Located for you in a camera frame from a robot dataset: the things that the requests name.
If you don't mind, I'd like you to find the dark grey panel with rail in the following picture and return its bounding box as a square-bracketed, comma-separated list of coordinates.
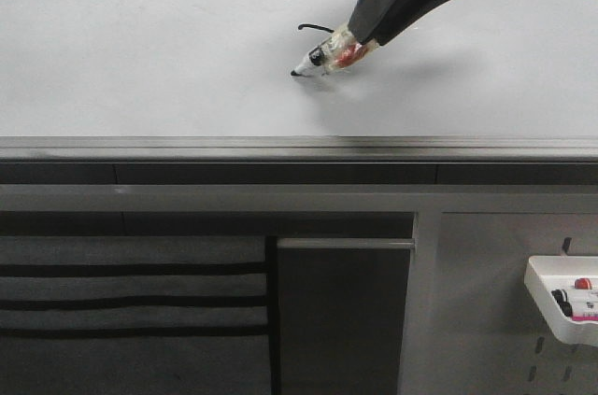
[278, 238, 413, 394]

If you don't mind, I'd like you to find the white plastic marker tray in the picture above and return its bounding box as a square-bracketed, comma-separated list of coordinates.
[524, 255, 597, 347]

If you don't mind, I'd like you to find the white black-tipped whiteboard marker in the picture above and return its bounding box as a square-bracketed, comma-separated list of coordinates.
[291, 23, 379, 77]

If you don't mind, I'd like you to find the white glossy whiteboard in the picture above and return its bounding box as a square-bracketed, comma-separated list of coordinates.
[1, 0, 597, 161]

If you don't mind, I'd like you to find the red-capped marker in tray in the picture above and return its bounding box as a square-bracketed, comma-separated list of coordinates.
[570, 276, 597, 291]

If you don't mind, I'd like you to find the black-capped marker in tray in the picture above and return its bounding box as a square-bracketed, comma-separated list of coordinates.
[551, 289, 598, 303]

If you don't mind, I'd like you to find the white slotted pegboard panel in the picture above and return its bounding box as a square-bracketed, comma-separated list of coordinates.
[400, 213, 597, 394]

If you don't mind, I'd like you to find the grey striped fabric organizer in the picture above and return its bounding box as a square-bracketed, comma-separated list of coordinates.
[1, 236, 279, 394]

